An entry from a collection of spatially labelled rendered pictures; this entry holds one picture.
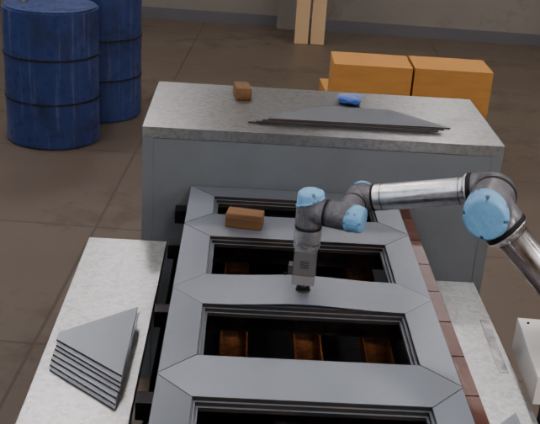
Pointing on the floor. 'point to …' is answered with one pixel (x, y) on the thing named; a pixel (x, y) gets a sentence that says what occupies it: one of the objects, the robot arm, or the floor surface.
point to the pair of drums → (70, 69)
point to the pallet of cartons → (410, 76)
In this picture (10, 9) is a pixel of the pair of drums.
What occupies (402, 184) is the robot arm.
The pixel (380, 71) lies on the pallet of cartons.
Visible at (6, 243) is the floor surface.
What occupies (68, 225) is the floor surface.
